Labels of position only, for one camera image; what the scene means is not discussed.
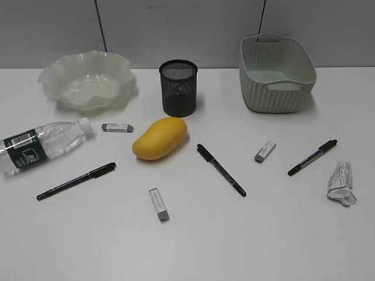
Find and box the black pen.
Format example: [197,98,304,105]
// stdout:
[197,144,247,197]
[36,162,116,201]
[287,139,338,176]

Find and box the yellow mango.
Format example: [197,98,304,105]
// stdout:
[132,117,188,160]

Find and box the waste paper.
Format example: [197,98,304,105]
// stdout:
[326,160,357,207]

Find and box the clear plastic water bottle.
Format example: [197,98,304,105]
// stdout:
[1,118,93,174]

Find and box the black mesh pen holder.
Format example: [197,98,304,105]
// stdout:
[159,59,198,118]

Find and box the grey eraser front centre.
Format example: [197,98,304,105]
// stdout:
[149,188,169,222]

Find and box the grey eraser right side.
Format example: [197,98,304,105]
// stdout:
[254,141,276,163]

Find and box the grey eraser near plate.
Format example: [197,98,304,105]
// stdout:
[101,123,134,133]

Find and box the green wavy glass plate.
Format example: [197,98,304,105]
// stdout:
[38,50,138,112]

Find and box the green woven plastic basket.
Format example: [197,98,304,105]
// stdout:
[239,33,317,114]

